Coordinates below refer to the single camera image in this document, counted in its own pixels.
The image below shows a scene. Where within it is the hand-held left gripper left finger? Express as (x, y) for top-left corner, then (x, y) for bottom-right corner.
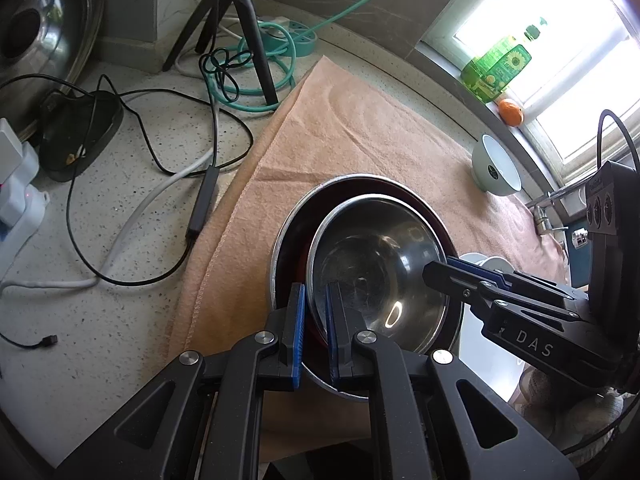
(52, 282), (307, 480)

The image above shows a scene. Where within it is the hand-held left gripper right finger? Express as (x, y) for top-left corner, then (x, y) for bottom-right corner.
(325, 282), (581, 480)

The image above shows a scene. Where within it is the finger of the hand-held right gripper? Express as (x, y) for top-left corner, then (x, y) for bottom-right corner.
(422, 261), (583, 328)
(447, 255), (588, 303)

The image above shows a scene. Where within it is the white leaf-pattern plate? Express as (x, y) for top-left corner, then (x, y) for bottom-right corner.
(457, 254), (523, 401)

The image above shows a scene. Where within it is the large stainless steel bowl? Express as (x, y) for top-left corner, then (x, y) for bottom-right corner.
(269, 174), (465, 403)

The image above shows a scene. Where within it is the small stainless steel bowl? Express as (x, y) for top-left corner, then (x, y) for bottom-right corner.
(305, 194), (449, 361)

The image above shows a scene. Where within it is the chrome faucet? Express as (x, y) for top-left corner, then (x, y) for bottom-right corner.
(525, 187), (591, 236)

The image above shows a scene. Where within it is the light blue ceramic bowl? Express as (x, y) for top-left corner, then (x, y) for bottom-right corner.
(471, 133), (522, 195)

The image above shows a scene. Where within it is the orange fruit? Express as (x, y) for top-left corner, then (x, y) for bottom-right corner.
(497, 98), (525, 127)

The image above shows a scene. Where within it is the peach towel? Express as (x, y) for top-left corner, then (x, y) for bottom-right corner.
(162, 55), (566, 461)

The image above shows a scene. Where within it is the green dish soap bottle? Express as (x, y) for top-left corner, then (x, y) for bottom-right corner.
(460, 17), (548, 105)

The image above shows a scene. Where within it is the window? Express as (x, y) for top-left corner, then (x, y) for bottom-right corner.
(415, 0), (640, 221)

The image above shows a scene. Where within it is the teal round power strip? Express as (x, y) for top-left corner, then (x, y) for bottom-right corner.
(257, 16), (318, 56)

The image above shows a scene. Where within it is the black dish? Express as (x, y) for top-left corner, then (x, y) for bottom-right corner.
(39, 90), (125, 183)

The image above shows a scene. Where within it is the white power strip with chargers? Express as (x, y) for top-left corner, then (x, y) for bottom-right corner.
(0, 117), (51, 281)

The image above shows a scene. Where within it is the black cable with inline box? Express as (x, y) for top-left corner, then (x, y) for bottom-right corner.
(0, 47), (256, 351)

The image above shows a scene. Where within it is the thick white cable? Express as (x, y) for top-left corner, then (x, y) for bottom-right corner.
(0, 162), (213, 291)

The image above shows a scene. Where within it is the black usb cable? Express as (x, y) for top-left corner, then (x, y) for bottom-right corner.
(0, 330), (58, 351)

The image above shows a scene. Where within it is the teal cable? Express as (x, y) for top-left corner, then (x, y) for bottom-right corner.
(207, 0), (411, 113)

